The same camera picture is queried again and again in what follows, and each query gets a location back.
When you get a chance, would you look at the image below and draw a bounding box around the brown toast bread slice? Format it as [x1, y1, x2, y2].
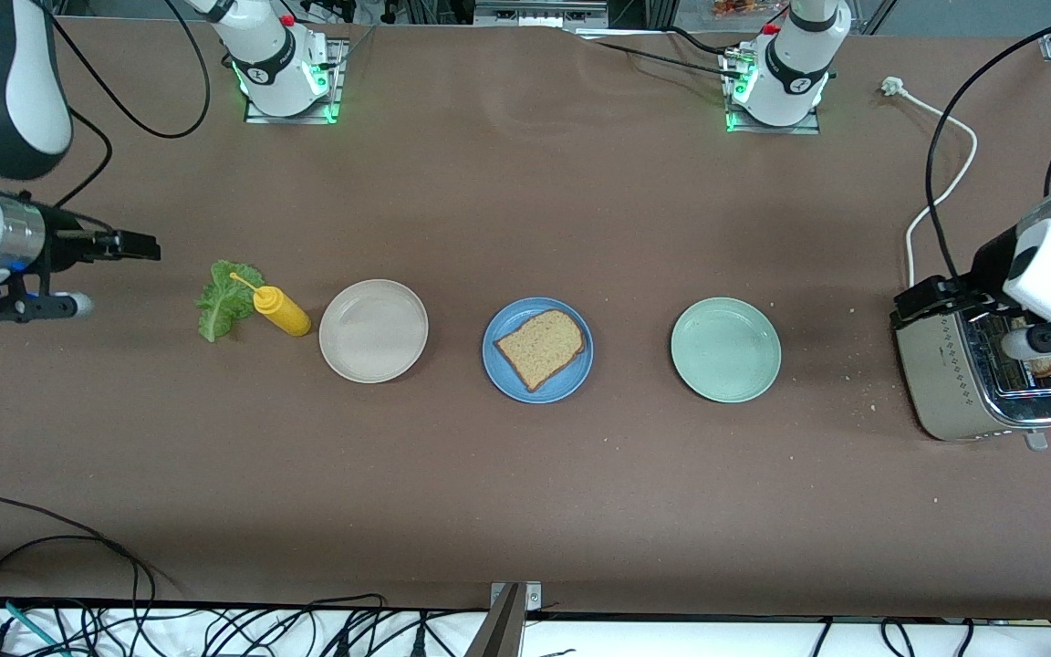
[493, 308, 588, 393]
[1011, 315, 1051, 378]

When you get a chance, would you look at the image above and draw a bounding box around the green lettuce leaf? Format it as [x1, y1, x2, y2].
[195, 260, 266, 343]

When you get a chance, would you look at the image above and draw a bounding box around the yellow squeeze bottle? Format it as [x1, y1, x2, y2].
[229, 271, 313, 338]

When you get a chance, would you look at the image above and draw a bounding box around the green round plate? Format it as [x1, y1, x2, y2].
[670, 297, 783, 403]

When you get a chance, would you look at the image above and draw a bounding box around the beige round plate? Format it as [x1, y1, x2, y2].
[318, 278, 430, 384]

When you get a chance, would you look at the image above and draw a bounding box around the blue round plate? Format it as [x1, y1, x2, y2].
[481, 297, 594, 404]

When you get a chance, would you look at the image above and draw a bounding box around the silver two-slot toaster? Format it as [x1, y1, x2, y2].
[890, 270, 1051, 452]

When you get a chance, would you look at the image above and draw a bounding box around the white surface panel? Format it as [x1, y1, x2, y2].
[0, 604, 1051, 657]

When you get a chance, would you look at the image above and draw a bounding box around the grey metal box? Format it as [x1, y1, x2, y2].
[473, 0, 609, 28]

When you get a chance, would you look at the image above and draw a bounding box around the grey metal bar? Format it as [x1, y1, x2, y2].
[463, 584, 526, 657]

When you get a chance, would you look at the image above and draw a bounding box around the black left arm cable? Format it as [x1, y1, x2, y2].
[925, 36, 1051, 293]

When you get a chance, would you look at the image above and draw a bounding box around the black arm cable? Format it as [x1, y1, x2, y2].
[925, 36, 1051, 293]
[49, 0, 213, 140]

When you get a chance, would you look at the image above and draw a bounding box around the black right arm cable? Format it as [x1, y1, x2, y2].
[49, 0, 213, 140]

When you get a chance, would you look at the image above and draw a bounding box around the white toaster power cable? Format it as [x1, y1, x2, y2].
[881, 77, 979, 304]

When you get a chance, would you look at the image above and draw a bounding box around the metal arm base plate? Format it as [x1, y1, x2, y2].
[243, 36, 345, 125]
[720, 46, 824, 136]

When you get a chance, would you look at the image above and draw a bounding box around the thin black table cable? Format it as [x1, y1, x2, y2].
[576, 26, 754, 85]

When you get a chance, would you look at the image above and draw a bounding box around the teal cable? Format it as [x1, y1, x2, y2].
[0, 593, 61, 656]

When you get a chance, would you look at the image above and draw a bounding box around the small metal table bracket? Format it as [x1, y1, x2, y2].
[489, 581, 543, 610]

